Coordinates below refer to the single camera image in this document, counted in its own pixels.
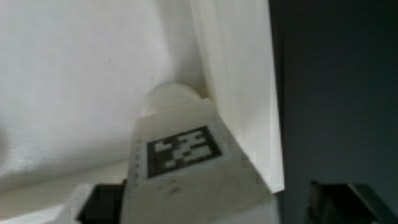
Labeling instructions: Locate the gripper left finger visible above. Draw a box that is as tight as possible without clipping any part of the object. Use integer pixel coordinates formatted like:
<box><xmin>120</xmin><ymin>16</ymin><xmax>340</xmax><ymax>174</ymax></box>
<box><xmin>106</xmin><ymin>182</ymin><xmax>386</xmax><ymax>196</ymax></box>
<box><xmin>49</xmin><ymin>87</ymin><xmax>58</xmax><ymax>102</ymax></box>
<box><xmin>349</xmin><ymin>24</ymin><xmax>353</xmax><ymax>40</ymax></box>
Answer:
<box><xmin>77</xmin><ymin>182</ymin><xmax>127</xmax><ymax>224</ymax></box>

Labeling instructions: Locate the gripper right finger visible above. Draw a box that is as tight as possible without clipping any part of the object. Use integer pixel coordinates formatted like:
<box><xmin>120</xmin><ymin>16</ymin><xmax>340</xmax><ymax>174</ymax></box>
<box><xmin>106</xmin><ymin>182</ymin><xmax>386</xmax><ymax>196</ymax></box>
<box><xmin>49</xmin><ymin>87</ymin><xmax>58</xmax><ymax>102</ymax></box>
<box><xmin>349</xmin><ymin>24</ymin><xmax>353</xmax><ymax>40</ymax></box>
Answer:
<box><xmin>306</xmin><ymin>181</ymin><xmax>398</xmax><ymax>224</ymax></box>

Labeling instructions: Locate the white leg with tag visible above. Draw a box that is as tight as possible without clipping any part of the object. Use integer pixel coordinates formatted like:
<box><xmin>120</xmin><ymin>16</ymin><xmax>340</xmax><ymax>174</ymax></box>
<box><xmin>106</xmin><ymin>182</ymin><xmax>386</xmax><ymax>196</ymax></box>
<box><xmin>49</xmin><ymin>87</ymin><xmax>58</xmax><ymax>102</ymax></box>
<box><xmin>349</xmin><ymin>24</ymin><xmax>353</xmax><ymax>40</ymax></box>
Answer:
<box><xmin>122</xmin><ymin>84</ymin><xmax>281</xmax><ymax>224</ymax></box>

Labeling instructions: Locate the white square tabletop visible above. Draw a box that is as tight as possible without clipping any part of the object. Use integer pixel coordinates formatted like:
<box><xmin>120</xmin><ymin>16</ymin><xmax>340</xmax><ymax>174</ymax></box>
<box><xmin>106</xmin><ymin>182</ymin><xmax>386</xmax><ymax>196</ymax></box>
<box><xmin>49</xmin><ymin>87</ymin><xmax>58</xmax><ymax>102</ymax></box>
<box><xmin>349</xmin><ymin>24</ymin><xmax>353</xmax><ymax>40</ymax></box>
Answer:
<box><xmin>0</xmin><ymin>0</ymin><xmax>285</xmax><ymax>224</ymax></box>

